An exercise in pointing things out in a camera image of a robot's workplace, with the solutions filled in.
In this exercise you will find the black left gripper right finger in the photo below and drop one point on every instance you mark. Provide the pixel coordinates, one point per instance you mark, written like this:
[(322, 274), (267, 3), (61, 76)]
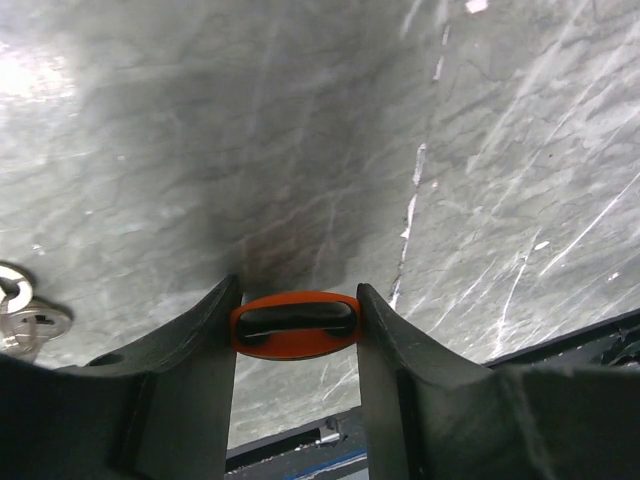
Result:
[(567, 408)]

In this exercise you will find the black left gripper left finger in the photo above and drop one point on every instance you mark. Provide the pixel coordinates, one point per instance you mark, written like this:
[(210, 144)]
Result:
[(157, 408)]

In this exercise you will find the orange padlock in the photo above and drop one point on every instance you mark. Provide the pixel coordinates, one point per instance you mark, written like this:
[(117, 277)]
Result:
[(296, 326)]

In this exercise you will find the yellow padlock silver keys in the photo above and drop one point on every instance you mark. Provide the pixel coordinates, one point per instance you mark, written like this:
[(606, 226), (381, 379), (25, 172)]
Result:
[(27, 322)]

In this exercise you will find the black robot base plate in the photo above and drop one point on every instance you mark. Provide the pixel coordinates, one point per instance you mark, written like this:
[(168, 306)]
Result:
[(335, 446)]

